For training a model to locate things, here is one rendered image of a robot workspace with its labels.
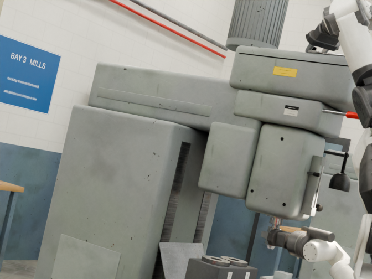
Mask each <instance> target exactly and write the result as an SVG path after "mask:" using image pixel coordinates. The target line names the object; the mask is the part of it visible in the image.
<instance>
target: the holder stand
mask: <svg viewBox="0 0 372 279"><path fill-rule="evenodd" d="M247 264H248V262H246V261H243V260H240V259H236V258H233V257H227V256H221V257H220V258H218V257H214V256H207V255H203V256H202V258H201V259H196V258H189V261H188V266H187V271H186V274H185V279H256V277H257V272H258V269H257V268H254V267H251V266H248V265H247Z"/></svg>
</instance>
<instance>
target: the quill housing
mask: <svg viewBox="0 0 372 279"><path fill-rule="evenodd" d="M325 144H326V141H325V139H324V138H323V137H322V136H321V135H318V134H316V133H313V132H311V131H308V130H305V129H302V128H296V127H290V126H284V125H278V124H274V123H266V124H264V125H263V126H262V127H261V131H260V135H259V140H258V144H257V149H256V153H255V158H254V163H253V166H252V171H251V176H250V181H249V186H248V189H247V194H246V199H245V206H246V208H247V209H249V210H251V211H255V212H258V213H262V214H266V215H270V216H274V217H277V218H281V219H286V220H297V221H305V220H307V219H308V218H309V215H304V214H301V209H302V203H303V198H304V194H305V190H306V185H307V180H308V176H309V174H307V172H309V171H310V167H311V163H312V157H313V155H315V156H320V157H322V156H323V152H324V148H325Z"/></svg>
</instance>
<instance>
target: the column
mask: <svg viewBox="0 0 372 279"><path fill-rule="evenodd" d="M208 137H209V133H207V132H204V131H201V130H197V129H194V128H191V127H187V126H183V125H180V124H177V123H174V122H169V121H163V120H158V119H155V118H149V117H143V116H137V115H132V114H128V113H123V112H117V111H111V110H105V109H102V108H97V107H91V106H85V105H79V104H76V105H74V106H73V108H72V112H71V116H70V121H69V125H68V130H67V133H66V138H65V143H64V148H63V152H62V155H61V160H60V165H59V169H58V174H57V178H56V182H55V187H54V191H53V196H52V199H51V204H50V209H49V214H48V218H47V221H46V226H45V231H44V235H43V240H42V245H41V248H40V253H39V257H38V262H37V267H36V270H35V275H34V279H165V277H164V271H163V265H162V259H161V252H160V248H159V242H179V243H202V244H203V250H204V255H205V254H206V250H207V246H208V241H209V236H210V232H211V227H212V223H213V218H214V214H215V209H216V204H217V201H218V196H219V195H218V194H215V193H211V192H206V191H203V190H201V189H199V187H198V181H199V177H200V172H201V169H202V164H203V159H204V154H205V149H206V144H207V141H208Z"/></svg>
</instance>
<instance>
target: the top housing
mask: <svg viewBox="0 0 372 279"><path fill-rule="evenodd" d="M229 85H230V86H231V87H233V88H236V89H244V90H251V91H258V92H263V93H268V94H275V95H282V96H289V97H296V98H300V99H308V100H315V101H321V102H323V103H325V104H327V105H329V106H330V107H332V108H334V109H336V110H338V111H340V112H348V111H350V112H356V110H355V107H354V104H353V100H352V91H353V88H355V87H356V85H355V82H354V80H353V77H352V75H351V72H350V70H349V66H348V63H347V61H346V58H345V57H344V56H334V55H324V54H315V53H305V52H300V51H290V50H280V49H270V48H260V47H255V46H245V45H241V46H238V47H237V48H236V52H235V57H234V62H233V65H232V70H231V75H230V80H229Z"/></svg>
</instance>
